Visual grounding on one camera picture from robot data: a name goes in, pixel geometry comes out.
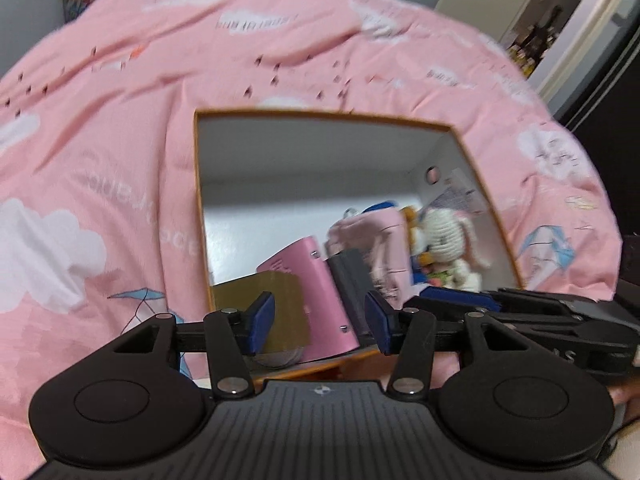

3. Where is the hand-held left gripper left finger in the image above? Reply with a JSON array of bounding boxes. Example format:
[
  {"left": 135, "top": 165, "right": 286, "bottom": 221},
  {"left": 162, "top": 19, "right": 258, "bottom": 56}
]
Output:
[{"left": 112, "top": 290, "right": 277, "bottom": 401}]

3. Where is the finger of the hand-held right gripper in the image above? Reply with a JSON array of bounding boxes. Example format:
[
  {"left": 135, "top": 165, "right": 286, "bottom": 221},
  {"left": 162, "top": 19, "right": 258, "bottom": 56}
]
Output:
[
  {"left": 419, "top": 285, "right": 601, "bottom": 314},
  {"left": 402, "top": 297, "right": 587, "bottom": 335}
]

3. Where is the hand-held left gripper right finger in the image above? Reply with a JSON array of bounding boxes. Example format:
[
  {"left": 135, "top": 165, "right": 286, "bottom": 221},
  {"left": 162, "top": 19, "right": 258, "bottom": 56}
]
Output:
[{"left": 364, "top": 291, "right": 536, "bottom": 401}]

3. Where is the gold box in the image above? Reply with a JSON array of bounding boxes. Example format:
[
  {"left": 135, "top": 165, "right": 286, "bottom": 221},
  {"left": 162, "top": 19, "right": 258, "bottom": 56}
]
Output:
[{"left": 212, "top": 271, "right": 311, "bottom": 361}]

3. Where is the black box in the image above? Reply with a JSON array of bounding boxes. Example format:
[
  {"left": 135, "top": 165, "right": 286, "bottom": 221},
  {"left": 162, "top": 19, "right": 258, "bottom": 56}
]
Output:
[{"left": 326, "top": 249, "right": 381, "bottom": 346}]

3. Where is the pink hard case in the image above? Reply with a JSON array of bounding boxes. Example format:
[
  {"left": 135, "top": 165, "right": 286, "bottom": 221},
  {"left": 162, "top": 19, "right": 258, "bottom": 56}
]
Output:
[{"left": 256, "top": 236, "right": 361, "bottom": 363}]

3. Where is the white crochet bunny doll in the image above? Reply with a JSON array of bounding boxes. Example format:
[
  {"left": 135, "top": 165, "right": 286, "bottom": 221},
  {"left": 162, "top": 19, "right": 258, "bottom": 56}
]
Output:
[{"left": 417, "top": 207, "right": 493, "bottom": 291}]

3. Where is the pink fabric pouch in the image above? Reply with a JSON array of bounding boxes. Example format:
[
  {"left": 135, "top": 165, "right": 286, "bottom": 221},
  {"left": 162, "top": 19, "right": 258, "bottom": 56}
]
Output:
[{"left": 326, "top": 207, "right": 413, "bottom": 291}]

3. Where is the brown plush toy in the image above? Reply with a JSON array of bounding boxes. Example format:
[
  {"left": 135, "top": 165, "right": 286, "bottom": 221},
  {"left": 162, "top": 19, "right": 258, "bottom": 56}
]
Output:
[{"left": 362, "top": 200, "right": 438, "bottom": 281}]

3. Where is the printed paper card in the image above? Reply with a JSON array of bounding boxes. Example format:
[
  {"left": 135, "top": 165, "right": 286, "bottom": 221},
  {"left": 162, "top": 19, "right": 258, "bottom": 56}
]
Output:
[{"left": 422, "top": 167, "right": 488, "bottom": 216}]

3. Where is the orange cardboard box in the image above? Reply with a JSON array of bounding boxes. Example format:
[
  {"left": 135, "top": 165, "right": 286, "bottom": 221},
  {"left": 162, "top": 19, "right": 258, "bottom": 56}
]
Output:
[{"left": 192, "top": 107, "right": 526, "bottom": 388}]

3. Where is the dark wardrobe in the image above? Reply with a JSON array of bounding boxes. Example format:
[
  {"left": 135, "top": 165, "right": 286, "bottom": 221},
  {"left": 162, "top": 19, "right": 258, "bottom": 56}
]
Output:
[{"left": 550, "top": 10, "right": 640, "bottom": 241}]

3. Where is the pink printed blanket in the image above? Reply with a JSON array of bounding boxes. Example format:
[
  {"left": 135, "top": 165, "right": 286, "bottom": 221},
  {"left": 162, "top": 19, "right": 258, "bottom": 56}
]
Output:
[{"left": 0, "top": 0, "right": 626, "bottom": 480}]

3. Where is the row of yellow jars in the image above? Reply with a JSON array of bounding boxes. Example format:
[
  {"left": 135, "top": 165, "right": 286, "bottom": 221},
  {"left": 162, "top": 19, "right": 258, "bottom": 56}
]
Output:
[{"left": 505, "top": 40, "right": 538, "bottom": 78}]

